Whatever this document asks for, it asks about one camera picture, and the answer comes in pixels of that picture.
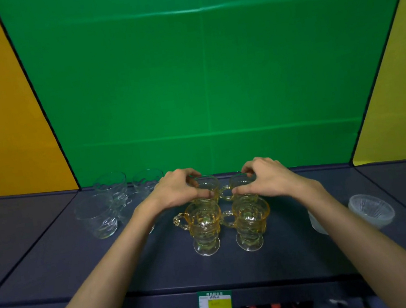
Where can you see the person's left thumb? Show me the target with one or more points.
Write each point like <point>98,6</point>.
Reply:
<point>202,193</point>

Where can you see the clear ribbed glass bowl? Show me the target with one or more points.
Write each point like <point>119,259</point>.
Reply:
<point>371,210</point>
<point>316,223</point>

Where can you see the clear embossed glass tumbler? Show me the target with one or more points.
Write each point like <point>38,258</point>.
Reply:
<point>147,181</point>
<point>125,211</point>
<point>112,188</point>
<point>97,218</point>

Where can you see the person's left forearm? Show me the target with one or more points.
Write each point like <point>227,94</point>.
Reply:
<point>103,277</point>

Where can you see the person's right hand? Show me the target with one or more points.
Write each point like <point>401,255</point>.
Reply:
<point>273,179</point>

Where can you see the person's left hand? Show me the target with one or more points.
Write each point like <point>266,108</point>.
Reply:
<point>172,191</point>

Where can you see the person's right forearm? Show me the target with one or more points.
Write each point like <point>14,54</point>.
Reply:
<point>364,246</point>

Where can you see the amber footed glass mug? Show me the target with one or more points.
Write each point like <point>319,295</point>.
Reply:
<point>207,184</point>
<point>239,181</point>
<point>250,222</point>
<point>204,226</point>

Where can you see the person's right thumb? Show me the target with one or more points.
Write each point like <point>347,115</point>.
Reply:
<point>243,189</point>

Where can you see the green and yellow shelf label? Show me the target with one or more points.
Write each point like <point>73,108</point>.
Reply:
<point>215,302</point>

